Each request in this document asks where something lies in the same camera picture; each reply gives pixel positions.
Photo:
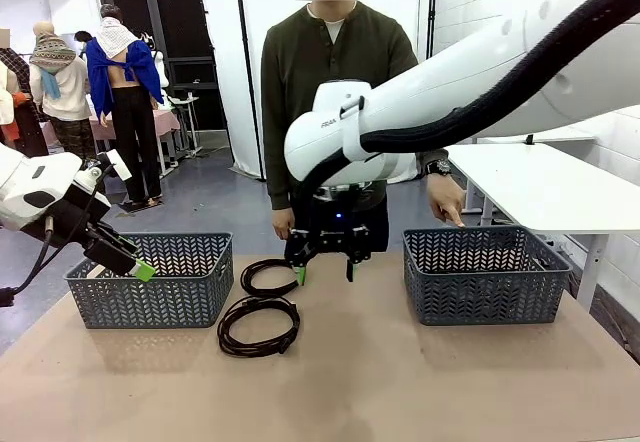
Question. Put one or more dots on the bystander with plaid scarf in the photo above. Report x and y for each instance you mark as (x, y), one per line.
(10, 92)

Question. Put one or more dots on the black grid door panel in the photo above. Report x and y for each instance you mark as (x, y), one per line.
(185, 17)

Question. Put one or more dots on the gray plastic mesh basket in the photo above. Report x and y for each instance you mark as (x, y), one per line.
(150, 292)
(485, 297)

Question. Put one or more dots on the black light stand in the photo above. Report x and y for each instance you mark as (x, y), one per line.
(433, 12)

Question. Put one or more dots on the mannequin with patterned scarf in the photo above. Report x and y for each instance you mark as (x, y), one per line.
(60, 92)

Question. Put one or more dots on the black backdrop frame pole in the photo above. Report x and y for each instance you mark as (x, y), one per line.
(244, 37)

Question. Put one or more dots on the person's left forearm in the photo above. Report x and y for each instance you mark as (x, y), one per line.
(430, 157)

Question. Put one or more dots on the person's left hand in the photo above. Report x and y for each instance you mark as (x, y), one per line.
(447, 197)

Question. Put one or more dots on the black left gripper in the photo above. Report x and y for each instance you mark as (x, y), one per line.
(112, 254)

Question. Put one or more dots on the white backdrop screen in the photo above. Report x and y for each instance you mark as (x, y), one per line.
(225, 87)

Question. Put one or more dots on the large white table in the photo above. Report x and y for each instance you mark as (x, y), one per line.
(550, 187)

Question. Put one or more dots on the person's right forearm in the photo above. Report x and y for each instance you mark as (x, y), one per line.
(280, 182)

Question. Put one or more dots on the person's right hand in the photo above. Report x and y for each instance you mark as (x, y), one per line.
(283, 224)

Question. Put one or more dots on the small white desk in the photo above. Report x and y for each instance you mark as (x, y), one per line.
(186, 100)

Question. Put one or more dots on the table with pink cloth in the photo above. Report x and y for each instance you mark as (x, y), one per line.
(165, 122)

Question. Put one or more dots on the white mannequin torso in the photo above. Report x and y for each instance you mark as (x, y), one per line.
(160, 72)

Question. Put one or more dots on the black wristwatch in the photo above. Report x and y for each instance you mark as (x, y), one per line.
(440, 167)

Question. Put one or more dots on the black braided right arm sleeve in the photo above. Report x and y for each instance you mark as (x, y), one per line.
(400, 143)

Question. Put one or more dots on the person in green shirt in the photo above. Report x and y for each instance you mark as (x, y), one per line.
(300, 62)

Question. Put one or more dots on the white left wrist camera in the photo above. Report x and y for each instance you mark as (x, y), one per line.
(120, 163)

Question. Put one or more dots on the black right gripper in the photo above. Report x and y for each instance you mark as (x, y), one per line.
(332, 239)

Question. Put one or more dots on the mannequin in blue jacket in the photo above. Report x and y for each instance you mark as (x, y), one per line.
(130, 112)

